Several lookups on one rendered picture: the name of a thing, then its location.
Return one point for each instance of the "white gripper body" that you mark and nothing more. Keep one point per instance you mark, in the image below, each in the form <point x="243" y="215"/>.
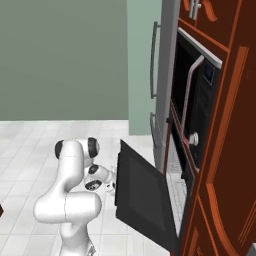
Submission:
<point x="111" y="186"/>

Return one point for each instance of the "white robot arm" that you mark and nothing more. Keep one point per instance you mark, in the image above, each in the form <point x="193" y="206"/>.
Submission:
<point x="66" y="206"/>

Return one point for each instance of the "black oven door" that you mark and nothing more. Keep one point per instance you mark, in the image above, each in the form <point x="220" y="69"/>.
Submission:
<point x="143" y="196"/>

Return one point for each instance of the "silver oven rack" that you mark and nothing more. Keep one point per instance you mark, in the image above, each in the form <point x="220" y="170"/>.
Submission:
<point x="176" y="190"/>

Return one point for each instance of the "black built-in oven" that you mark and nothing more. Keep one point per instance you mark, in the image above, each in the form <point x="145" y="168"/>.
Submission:
<point x="186" y="173"/>

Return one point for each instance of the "black microwave oven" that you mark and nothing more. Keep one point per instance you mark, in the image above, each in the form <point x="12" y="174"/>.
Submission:
<point x="203" y="100"/>

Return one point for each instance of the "white round knob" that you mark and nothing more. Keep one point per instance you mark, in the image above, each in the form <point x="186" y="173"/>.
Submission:
<point x="194" y="138"/>

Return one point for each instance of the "dark red object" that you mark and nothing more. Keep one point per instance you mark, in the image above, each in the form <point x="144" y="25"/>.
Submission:
<point x="1" y="210"/>

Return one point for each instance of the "red-brown wooden cabinet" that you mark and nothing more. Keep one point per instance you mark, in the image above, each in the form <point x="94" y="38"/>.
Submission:
<point x="233" y="150"/>

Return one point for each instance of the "grey fridge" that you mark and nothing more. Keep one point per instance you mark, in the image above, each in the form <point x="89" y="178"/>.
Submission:
<point x="165" y="66"/>

